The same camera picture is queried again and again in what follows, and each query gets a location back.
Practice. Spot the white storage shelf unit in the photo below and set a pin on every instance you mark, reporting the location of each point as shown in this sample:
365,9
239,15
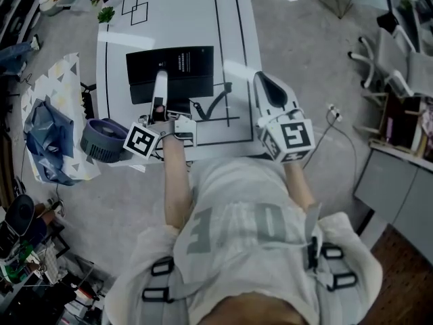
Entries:
412,9

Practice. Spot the triangle-patterned tablecloth table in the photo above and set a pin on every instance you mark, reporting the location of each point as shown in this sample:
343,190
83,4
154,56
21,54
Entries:
64,76

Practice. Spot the green pot plant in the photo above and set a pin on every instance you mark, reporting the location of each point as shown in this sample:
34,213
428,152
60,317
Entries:
106,15

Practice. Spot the gray cabinet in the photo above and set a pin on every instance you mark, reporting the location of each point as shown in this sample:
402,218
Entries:
389,181

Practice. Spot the cluttered storage rack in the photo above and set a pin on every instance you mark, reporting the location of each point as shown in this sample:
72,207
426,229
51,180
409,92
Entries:
40,300

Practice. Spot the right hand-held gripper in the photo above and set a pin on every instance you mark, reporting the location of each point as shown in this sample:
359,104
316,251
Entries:
294,135

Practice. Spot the person's left forearm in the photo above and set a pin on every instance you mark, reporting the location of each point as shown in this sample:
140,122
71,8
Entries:
176,188

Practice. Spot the wooden frame shelf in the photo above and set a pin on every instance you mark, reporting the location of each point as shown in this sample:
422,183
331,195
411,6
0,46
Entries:
399,120

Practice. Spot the person's right forearm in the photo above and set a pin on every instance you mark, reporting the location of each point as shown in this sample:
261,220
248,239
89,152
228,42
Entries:
299,188

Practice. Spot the person's white printed T-shirt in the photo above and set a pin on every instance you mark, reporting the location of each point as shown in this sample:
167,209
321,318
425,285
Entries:
236,195

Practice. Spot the checkered cloth table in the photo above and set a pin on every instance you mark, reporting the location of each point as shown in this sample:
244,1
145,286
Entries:
47,264

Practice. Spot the white table with black lines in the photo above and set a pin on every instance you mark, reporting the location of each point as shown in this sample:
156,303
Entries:
176,19

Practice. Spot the dark round fan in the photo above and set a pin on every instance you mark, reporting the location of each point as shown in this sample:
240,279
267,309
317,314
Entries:
101,141

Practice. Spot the black metal frame stand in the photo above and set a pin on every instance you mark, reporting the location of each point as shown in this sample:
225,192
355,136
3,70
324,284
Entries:
62,245

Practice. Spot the shelf rack with black bags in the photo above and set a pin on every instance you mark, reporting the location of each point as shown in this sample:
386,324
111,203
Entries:
17,5

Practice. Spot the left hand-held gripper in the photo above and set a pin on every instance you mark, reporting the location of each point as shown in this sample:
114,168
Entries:
184,130

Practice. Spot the black box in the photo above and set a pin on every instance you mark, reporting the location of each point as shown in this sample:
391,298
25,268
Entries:
145,66

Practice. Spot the blue garment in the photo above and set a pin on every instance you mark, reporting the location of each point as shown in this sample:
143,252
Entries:
47,134

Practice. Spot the white gray office chair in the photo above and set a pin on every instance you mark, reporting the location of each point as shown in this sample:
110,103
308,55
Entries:
421,73
385,56

